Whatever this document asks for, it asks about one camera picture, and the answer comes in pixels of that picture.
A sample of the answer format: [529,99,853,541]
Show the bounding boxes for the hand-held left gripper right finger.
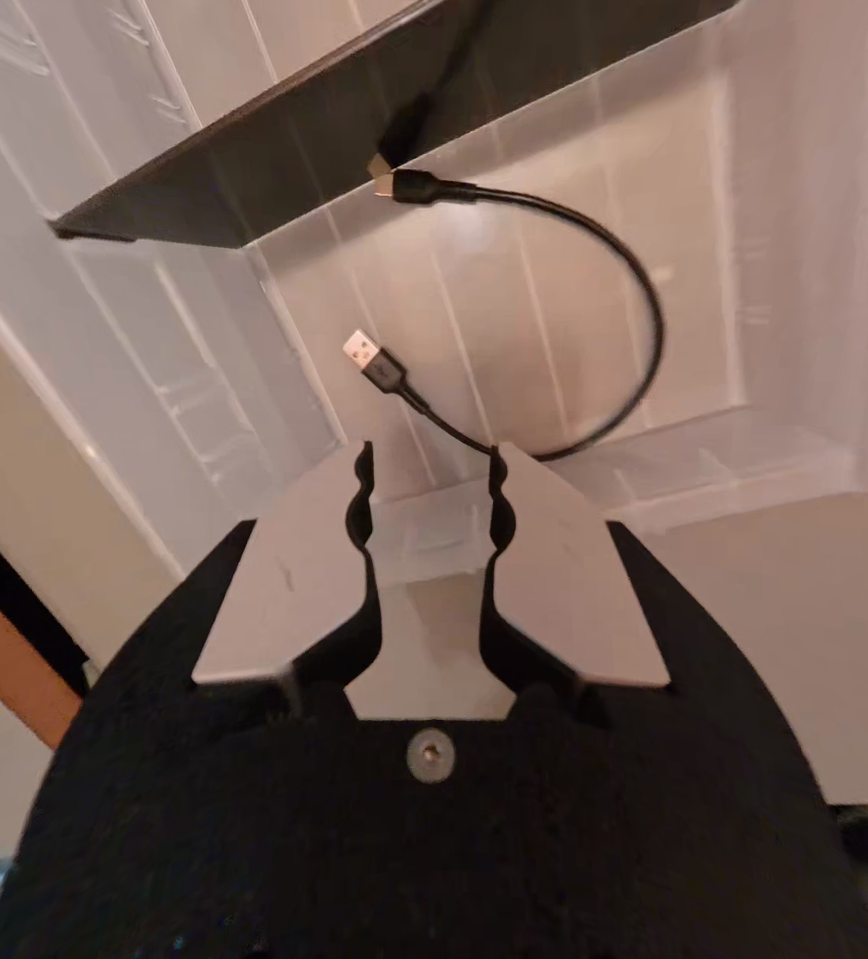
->
[479,441,672,701]

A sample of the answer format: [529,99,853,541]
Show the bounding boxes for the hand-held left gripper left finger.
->
[191,441,384,701]

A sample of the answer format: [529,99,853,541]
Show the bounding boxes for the black USB cable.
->
[343,168,665,462]

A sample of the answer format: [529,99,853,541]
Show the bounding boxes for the clear plastic bin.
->
[0,0,868,581]

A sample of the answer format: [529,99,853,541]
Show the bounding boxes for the black power bank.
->
[50,0,742,250]

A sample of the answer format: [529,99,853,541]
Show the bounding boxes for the grey desk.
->
[0,285,868,810]

